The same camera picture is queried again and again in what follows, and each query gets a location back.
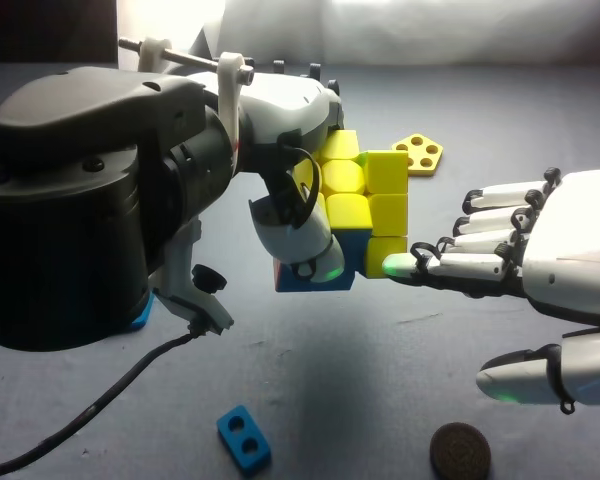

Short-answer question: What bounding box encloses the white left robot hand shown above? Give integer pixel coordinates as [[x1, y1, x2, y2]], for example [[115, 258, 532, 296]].
[[189, 58, 362, 284]]

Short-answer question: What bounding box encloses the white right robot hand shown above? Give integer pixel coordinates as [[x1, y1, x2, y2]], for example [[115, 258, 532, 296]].
[[382, 168, 600, 416]]

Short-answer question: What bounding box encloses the Rubik's cube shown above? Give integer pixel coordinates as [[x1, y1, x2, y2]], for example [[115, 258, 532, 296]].
[[274, 128, 411, 294]]

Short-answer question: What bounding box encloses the white backdrop sheet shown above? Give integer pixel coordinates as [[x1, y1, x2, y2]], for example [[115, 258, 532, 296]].
[[117, 0, 600, 66]]

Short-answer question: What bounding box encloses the yellow pentagon block with holes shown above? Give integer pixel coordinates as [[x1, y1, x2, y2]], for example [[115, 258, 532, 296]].
[[390, 132, 444, 179]]

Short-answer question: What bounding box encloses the grey table cloth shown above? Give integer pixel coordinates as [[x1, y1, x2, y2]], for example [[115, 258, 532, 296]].
[[0, 59, 600, 480]]

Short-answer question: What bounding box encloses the chocolate sandwich cookie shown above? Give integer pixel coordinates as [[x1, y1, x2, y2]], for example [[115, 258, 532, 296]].
[[428, 421, 493, 480]]

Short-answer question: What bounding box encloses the blue pentagon block with holes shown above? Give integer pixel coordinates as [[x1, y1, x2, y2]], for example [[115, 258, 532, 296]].
[[129, 292, 156, 331]]

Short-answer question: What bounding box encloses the blue two-hole block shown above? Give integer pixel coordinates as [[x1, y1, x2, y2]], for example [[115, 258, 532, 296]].
[[215, 405, 272, 476]]

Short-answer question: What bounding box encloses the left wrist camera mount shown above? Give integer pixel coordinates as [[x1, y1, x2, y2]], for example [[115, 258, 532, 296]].
[[152, 219, 236, 339]]

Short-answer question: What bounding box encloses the black camera cable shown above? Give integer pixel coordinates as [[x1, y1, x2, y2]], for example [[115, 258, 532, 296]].
[[0, 327, 204, 479]]

